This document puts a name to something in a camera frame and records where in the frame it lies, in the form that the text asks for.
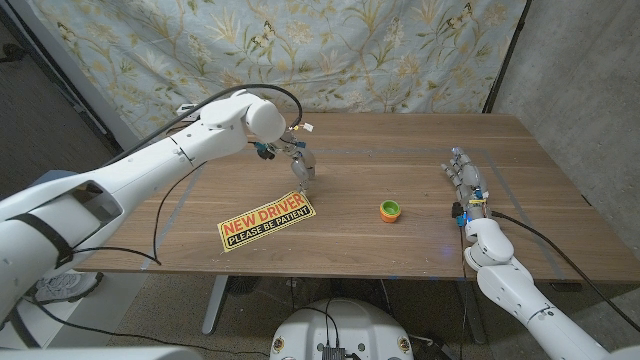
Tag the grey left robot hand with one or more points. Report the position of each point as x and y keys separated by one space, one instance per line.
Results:
x=302 y=162

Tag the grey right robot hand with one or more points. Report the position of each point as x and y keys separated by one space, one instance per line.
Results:
x=472 y=185

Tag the yellow new driver bumper sticker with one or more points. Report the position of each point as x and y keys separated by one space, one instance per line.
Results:
x=265 y=222

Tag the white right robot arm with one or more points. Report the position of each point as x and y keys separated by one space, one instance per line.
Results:
x=505 y=285

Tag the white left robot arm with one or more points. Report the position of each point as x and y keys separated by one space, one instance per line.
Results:
x=150 y=165

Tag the small orange green cup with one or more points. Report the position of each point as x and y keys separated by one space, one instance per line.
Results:
x=390 y=211

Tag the floral light blue backdrop cloth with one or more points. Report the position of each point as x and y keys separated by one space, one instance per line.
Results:
x=350 y=50

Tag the black round object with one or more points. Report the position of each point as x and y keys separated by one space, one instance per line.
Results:
x=243 y=285

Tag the black backdrop stand pole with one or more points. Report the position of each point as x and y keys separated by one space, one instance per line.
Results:
x=507 y=50

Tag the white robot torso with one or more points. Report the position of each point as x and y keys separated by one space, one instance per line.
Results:
x=345 y=325

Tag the small black electronics box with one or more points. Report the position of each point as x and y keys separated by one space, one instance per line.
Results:
x=334 y=354

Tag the blue grey stool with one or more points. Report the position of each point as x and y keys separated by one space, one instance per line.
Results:
x=50 y=177

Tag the grey white sneaker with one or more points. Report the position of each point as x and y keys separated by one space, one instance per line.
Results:
x=65 y=285

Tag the black curved object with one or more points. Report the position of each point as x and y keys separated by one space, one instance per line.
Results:
x=12 y=51

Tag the light grey frame bar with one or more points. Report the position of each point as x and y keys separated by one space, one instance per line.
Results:
x=64 y=55

